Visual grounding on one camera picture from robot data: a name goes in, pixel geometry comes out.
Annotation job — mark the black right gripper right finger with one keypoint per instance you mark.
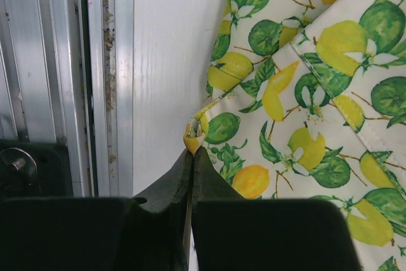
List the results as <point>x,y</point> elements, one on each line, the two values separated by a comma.
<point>234,233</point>

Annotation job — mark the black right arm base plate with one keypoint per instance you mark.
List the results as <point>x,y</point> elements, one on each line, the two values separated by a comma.
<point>34,170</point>

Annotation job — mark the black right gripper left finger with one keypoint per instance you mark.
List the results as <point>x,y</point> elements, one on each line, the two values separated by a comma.
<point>146,232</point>

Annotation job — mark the lemon print skirt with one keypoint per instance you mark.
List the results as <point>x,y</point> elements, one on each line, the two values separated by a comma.
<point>308,100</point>

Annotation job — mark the aluminium front rail frame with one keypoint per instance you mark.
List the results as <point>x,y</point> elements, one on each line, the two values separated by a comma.
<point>67,77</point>

